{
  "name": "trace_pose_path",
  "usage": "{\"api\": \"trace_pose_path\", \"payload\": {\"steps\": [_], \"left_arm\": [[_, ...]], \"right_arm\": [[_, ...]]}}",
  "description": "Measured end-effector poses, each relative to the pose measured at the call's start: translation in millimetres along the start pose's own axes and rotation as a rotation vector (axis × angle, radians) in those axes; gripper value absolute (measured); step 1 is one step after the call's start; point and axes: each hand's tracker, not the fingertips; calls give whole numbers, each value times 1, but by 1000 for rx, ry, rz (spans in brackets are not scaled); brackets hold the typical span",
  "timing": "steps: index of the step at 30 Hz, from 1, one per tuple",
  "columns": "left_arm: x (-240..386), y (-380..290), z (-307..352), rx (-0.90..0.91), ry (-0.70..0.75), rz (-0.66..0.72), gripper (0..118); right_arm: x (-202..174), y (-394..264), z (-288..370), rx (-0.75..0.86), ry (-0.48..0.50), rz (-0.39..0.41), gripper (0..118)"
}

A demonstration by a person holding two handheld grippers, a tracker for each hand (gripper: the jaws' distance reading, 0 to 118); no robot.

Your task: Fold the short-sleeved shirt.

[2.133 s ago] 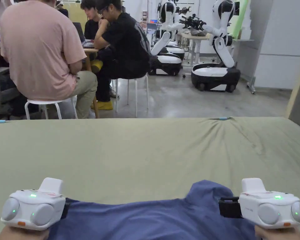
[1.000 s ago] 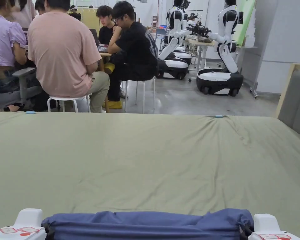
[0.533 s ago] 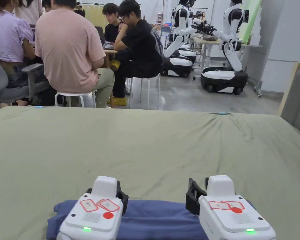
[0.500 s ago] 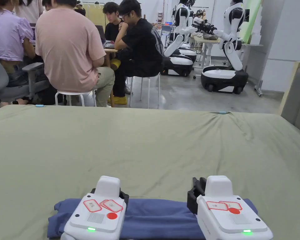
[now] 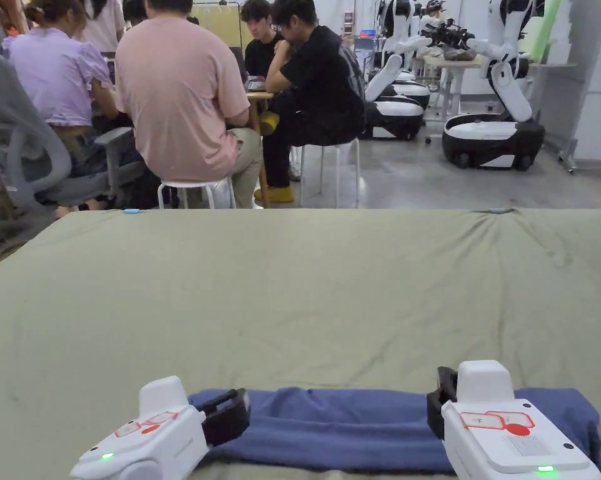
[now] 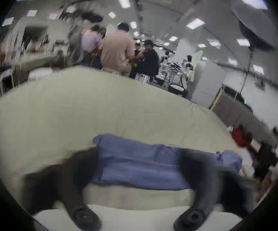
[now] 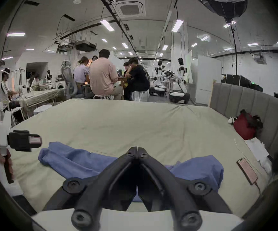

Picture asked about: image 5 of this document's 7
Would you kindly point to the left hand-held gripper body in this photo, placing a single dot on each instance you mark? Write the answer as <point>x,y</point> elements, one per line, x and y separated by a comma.
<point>155,440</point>

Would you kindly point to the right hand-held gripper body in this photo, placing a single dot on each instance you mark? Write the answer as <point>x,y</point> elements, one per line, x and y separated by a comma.
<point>500,445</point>

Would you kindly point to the dark blue garment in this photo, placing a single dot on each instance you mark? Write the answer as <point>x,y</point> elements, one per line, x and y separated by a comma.
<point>340,425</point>

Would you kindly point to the bed with pale green sheet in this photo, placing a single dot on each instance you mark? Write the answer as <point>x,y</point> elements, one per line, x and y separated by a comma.
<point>300,300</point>

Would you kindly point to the white and black robot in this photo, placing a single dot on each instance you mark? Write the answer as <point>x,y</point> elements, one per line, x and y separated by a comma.
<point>500,130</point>
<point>398,95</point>

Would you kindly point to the white desk with objects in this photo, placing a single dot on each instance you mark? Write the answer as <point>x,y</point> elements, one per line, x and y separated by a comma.
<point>450,75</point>

